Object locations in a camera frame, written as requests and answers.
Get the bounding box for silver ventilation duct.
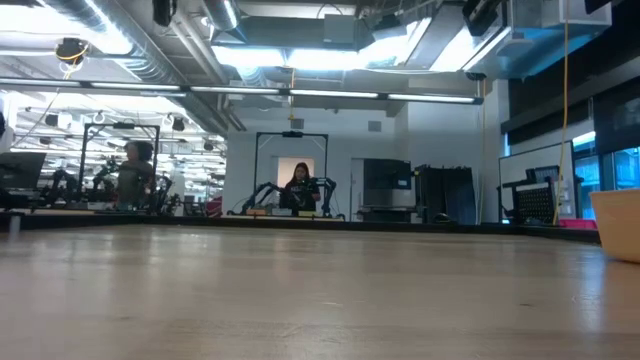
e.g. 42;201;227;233
42;0;236;137

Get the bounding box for black standing panels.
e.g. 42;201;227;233
413;164;477;225

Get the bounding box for yellow plastic bin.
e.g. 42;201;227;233
589;188;640;265

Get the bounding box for dark grey ceiling box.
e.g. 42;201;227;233
322;13;358;51

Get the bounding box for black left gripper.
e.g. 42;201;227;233
151;0;177;28

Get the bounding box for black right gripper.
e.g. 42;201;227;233
462;0;507;37

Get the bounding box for pink plastic bin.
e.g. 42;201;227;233
558;217;600;231

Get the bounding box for black background station frame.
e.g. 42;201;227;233
253;130;330;220
78;122;162;214

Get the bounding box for grey ceiling air unit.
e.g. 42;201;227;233
462;0;614;81

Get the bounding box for white whiteboard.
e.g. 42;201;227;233
498;140;576;224

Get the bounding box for black ceiling cable reel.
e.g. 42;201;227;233
53;36;92;67

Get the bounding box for black computer monitor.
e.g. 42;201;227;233
0;151;48;192

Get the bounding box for black pegboard cart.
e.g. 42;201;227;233
496;165;562;225

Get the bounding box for long LED light bar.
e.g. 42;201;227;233
0;76;485;106

